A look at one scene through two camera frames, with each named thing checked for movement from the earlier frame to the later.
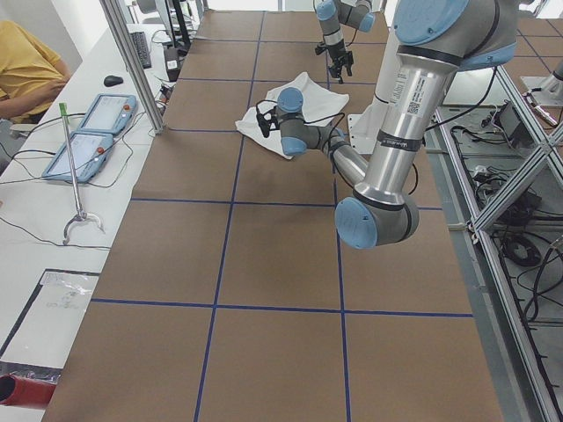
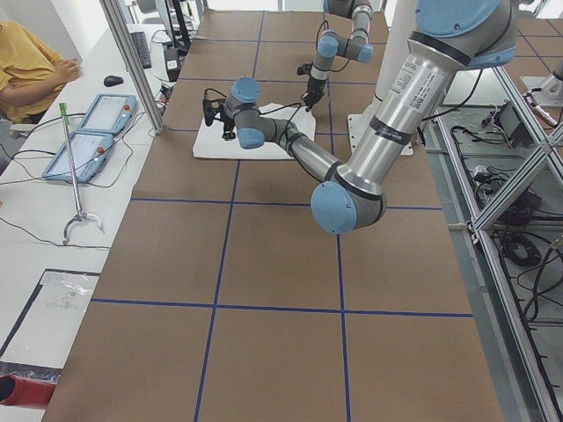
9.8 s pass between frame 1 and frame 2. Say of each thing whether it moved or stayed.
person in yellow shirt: stayed
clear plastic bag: stayed
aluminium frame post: stayed
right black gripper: moved
